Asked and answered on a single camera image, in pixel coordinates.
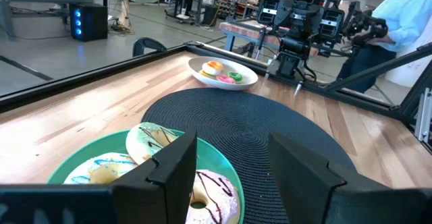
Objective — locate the large white blue-drizzled donut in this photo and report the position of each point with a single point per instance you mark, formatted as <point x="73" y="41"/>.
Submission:
<point x="101" y="170"/>

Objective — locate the black chair back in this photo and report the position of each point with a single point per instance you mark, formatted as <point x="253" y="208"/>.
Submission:
<point x="148" y="42"/>

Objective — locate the white zip tie end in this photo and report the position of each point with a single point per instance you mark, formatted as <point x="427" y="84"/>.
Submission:
<point x="297" y="89"/>

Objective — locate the black table frame rail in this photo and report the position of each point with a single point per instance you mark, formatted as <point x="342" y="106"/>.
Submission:
<point x="101" y="72"/>

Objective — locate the small orange iced donut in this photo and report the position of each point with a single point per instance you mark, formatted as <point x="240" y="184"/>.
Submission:
<point x="212" y="68"/>

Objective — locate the wooden stand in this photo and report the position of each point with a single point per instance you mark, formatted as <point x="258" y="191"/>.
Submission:
<point x="124" y="1"/>

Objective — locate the black computer tower blue lights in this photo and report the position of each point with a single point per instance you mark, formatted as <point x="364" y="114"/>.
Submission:
<point x="94" y="21"/>

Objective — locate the silver aluminium bracket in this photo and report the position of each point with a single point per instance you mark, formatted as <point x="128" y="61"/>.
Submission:
<point x="426" y="116"/>

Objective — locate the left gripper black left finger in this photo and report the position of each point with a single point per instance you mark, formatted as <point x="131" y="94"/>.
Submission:
<point x="168" y="190"/>

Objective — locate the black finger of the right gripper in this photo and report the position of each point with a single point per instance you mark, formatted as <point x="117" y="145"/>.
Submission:
<point x="332" y="26"/>
<point x="268" y="11"/>

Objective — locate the large pink dark-drizzled donut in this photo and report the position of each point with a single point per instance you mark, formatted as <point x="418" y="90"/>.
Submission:
<point x="222" y="200"/>

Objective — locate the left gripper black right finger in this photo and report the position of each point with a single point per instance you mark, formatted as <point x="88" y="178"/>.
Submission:
<point x="297" y="183"/>

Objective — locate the green round plate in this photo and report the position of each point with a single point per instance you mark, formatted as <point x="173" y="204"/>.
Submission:
<point x="209" y="156"/>

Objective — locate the black diagonal frame strut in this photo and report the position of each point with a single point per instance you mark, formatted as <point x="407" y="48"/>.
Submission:
<point x="388" y="63"/>

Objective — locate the large green iced donut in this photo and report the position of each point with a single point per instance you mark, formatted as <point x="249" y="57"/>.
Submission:
<point x="141" y="143"/>

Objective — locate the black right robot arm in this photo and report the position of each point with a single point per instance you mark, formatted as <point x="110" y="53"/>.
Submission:
<point x="293" y="48"/>

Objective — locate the wooden table blue legs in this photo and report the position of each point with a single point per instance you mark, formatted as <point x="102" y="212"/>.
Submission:
<point x="243" y="30"/>

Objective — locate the small yellow iced donut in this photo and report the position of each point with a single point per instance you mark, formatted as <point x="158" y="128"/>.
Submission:
<point x="204" y="74"/>

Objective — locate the white oval bowl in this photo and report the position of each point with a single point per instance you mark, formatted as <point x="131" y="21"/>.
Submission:
<point x="248" y="79"/>

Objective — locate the small green iced donut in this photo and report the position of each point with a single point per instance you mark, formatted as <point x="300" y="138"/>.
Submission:
<point x="234" y="76"/>

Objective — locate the black round woven placemat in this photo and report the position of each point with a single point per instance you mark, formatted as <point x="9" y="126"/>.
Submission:
<point x="236" y="122"/>

